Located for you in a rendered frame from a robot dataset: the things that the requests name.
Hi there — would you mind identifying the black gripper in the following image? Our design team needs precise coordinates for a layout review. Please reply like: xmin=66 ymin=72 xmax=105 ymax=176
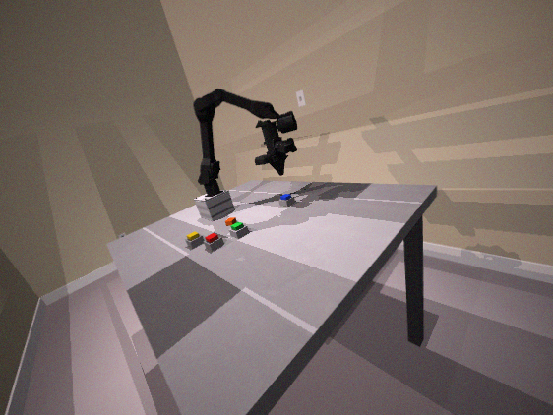
xmin=255 ymin=135 xmax=288 ymax=176

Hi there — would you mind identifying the red button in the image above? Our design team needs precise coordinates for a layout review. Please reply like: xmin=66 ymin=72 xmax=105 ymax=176
xmin=203 ymin=233 xmax=224 ymax=251

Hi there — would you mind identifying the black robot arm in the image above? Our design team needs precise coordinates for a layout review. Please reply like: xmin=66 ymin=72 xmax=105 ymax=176
xmin=193 ymin=89 xmax=297 ymax=197

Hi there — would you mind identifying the blue button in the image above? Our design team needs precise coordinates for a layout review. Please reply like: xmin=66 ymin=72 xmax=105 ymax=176
xmin=278 ymin=194 xmax=295 ymax=207

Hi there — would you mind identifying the yellow button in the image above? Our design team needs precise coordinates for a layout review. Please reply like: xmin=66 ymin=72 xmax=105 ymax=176
xmin=185 ymin=231 xmax=205 ymax=249

